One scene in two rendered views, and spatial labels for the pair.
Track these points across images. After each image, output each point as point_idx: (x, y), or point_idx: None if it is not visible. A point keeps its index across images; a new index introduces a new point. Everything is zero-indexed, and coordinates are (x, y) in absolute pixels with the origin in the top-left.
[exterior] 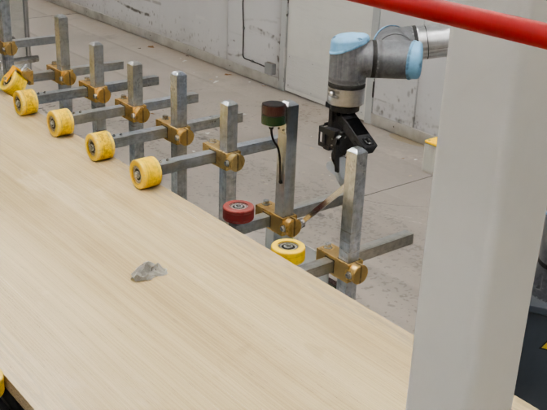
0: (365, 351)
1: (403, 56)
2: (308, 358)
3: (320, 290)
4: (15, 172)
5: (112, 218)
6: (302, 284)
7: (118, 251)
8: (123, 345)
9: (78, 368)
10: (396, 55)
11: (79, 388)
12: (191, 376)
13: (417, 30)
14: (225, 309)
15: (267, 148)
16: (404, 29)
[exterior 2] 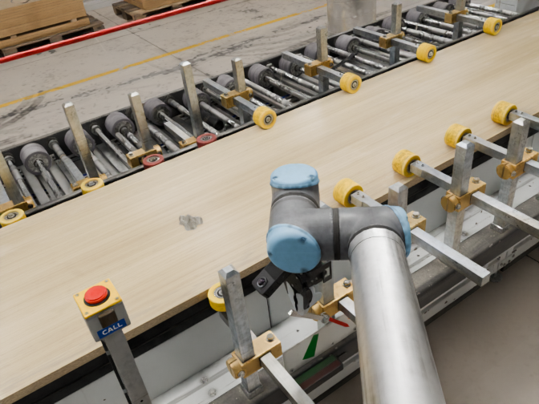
0: (46, 336)
1: (269, 228)
2: (52, 305)
3: (142, 313)
4: (361, 143)
5: None
6: (156, 302)
7: (225, 206)
8: (103, 224)
9: (87, 212)
10: (269, 223)
11: (68, 215)
12: (59, 252)
13: (361, 232)
14: (130, 261)
15: (448, 264)
16: (364, 220)
